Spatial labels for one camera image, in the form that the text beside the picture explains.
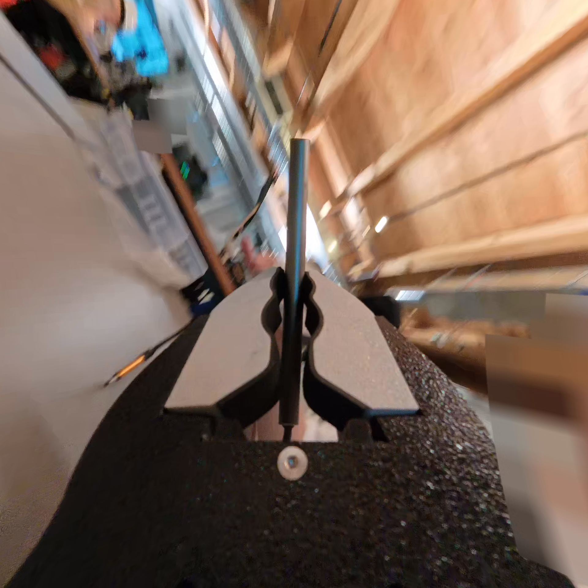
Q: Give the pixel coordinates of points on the clear plastic bin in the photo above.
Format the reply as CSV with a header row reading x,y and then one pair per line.
x,y
138,202

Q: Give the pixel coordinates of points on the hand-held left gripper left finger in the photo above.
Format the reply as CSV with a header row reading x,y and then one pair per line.
x,y
220,358

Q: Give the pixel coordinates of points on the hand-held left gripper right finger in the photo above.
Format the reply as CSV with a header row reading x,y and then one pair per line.
x,y
363,358

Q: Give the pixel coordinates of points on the black device with green screen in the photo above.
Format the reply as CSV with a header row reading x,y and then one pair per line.
x,y
188,170

